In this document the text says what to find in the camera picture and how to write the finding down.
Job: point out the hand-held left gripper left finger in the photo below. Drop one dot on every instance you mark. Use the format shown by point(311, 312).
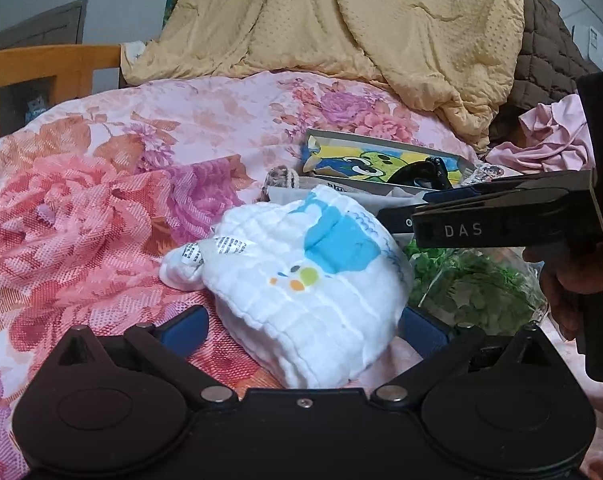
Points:
point(186, 332)

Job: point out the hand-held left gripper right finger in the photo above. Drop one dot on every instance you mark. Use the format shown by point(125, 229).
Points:
point(426, 335)

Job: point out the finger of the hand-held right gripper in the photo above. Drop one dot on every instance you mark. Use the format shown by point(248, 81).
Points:
point(506, 187)
point(506, 225)

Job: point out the bag of green paper stars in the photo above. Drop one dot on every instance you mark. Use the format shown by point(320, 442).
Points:
point(471, 290)

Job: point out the orange and black plastic clip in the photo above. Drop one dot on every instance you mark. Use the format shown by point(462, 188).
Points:
point(421, 172)

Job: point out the white gauze baby towel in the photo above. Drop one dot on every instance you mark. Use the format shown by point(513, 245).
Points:
point(301, 290)

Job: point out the grey tray box cartoon lining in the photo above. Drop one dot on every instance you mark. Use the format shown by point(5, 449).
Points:
point(341, 160)

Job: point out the person's right hand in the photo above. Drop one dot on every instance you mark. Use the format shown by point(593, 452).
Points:
point(561, 275)

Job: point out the pink garment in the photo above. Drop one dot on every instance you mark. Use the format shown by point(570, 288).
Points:
point(551, 140)

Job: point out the brown quilted blanket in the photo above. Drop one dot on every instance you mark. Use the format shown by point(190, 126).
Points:
point(541, 55)

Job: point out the pink floral bedsheet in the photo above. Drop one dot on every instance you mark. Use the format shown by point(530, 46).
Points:
point(106, 185)

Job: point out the yellow quilt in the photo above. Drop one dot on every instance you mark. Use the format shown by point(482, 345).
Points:
point(306, 20)

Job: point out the blue box behind bed frame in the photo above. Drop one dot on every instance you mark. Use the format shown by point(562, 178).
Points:
point(34, 106)

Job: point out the wooden bed rail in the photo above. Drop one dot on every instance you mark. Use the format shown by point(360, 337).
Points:
point(31, 65)

